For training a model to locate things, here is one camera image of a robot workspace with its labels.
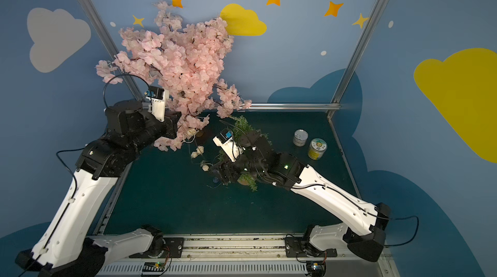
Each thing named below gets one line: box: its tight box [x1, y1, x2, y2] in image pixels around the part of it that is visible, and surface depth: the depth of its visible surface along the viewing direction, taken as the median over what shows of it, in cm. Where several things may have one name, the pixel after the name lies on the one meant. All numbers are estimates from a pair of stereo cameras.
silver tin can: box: [293, 129, 309, 147], surface depth 106 cm
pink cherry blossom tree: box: [95, 0, 252, 151], surface depth 71 cm
